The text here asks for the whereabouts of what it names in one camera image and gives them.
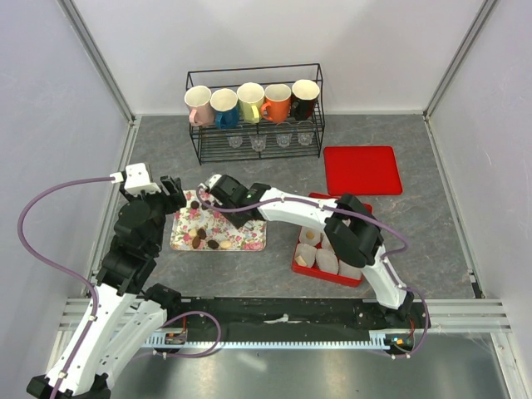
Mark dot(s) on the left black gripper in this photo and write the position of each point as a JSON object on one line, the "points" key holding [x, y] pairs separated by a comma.
{"points": [[174, 185]]}

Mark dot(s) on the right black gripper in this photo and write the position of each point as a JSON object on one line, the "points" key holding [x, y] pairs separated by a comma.
{"points": [[236, 222]]}

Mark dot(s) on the floral serving tray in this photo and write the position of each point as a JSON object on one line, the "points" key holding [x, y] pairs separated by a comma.
{"points": [[183, 237]]}

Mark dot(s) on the white bar chocolate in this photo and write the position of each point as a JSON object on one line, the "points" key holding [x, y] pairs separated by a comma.
{"points": [[301, 261]]}

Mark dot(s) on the red chocolate box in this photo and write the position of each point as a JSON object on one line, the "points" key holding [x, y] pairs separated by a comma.
{"points": [[322, 262]]}

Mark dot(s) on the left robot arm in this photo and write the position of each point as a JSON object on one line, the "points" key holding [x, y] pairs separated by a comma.
{"points": [[100, 349]]}

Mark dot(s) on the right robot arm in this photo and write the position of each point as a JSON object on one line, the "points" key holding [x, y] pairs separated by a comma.
{"points": [[357, 238]]}

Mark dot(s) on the brown oval chocolate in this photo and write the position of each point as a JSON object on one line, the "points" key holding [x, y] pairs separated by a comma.
{"points": [[201, 233]]}

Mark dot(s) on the cream oval chocolate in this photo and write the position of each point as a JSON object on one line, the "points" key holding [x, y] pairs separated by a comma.
{"points": [[226, 244]]}

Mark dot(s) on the dark oval chocolate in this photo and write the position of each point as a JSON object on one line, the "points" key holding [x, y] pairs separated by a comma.
{"points": [[213, 244]]}

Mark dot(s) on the clear glass cup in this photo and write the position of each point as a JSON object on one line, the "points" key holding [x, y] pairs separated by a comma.
{"points": [[284, 140], [235, 141], [305, 138], [258, 142]]}

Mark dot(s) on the blue mug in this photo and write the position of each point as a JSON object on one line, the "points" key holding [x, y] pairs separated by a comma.
{"points": [[225, 104]]}

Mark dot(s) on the pink mug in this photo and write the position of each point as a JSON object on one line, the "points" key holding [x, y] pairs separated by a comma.
{"points": [[197, 100]]}

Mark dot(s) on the orange mug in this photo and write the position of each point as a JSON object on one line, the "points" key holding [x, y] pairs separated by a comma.
{"points": [[277, 100]]}

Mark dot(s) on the yellow-green mug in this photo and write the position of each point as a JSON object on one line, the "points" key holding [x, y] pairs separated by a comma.
{"points": [[251, 98]]}

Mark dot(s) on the red box lid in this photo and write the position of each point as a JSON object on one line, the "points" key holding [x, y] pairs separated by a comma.
{"points": [[362, 170]]}

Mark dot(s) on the black and red mug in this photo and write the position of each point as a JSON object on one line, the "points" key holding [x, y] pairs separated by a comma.
{"points": [[304, 95]]}

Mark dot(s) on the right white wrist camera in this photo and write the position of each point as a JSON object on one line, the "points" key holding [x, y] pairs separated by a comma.
{"points": [[210, 182]]}

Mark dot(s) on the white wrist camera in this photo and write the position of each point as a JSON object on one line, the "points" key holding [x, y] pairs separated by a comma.
{"points": [[210, 182], [135, 179]]}

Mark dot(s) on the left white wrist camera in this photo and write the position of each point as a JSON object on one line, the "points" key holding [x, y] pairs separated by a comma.
{"points": [[135, 179]]}

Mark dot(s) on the black wire mug rack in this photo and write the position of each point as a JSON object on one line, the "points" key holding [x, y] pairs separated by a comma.
{"points": [[211, 144]]}

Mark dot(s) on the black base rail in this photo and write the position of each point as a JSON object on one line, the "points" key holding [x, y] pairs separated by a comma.
{"points": [[298, 319]]}

